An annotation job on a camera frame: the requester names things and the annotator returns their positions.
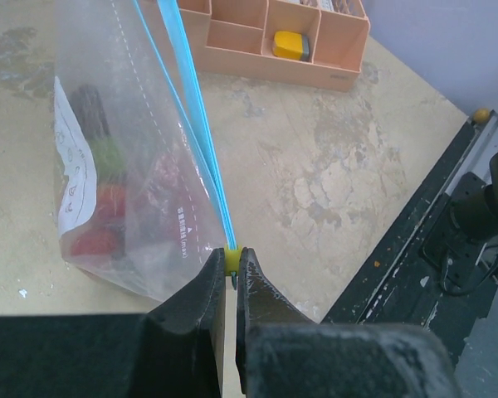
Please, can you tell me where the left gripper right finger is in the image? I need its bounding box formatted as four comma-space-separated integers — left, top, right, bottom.
236, 248, 461, 397

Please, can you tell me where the yellow tape measure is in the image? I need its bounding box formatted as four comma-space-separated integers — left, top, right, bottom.
272, 31, 310, 61

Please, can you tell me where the orange desk organizer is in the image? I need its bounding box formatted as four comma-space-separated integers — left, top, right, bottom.
176, 0, 370, 91

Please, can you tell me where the small yellow ball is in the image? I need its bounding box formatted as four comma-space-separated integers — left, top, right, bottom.
472, 108, 491, 124

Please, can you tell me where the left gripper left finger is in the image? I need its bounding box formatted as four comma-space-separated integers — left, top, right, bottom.
0, 249, 225, 397

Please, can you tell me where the zip bag with fake fruit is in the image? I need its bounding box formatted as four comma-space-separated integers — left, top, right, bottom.
54, 1, 236, 302

